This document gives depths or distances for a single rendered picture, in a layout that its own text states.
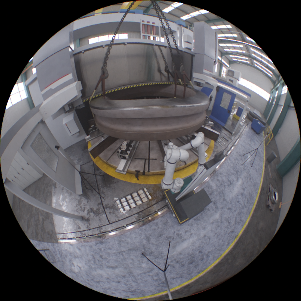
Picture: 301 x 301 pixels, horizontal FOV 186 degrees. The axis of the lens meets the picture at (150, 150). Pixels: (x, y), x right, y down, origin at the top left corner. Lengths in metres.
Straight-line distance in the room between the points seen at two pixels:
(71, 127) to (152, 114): 3.70
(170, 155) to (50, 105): 2.89
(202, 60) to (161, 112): 4.43
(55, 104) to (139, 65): 3.72
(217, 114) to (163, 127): 5.06
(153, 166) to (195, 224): 1.97
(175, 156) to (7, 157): 2.41
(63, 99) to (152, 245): 4.01
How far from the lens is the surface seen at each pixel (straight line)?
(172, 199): 2.22
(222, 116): 6.67
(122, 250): 2.73
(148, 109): 1.93
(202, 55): 5.78
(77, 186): 3.45
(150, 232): 2.49
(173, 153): 0.96
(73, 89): 2.62
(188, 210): 1.72
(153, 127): 2.28
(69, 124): 4.62
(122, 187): 2.73
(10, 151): 2.05
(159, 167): 2.52
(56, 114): 3.97
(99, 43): 4.65
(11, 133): 2.18
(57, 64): 3.30
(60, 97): 2.73
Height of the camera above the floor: 2.46
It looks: 48 degrees down
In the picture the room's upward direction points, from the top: 3 degrees counter-clockwise
